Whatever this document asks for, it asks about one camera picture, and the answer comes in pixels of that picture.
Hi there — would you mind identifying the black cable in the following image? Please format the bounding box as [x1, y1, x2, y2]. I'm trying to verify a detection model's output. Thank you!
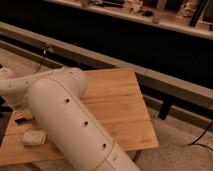
[186, 46, 213, 148]

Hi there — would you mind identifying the wooden table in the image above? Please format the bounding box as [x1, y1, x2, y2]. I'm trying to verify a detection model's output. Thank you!
[0, 68, 159, 166]

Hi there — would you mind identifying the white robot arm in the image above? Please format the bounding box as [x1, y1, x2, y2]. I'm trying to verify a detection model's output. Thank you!
[0, 67, 140, 171]

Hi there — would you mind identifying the white sponge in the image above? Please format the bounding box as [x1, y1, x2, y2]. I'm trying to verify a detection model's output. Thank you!
[22, 130, 47, 145]

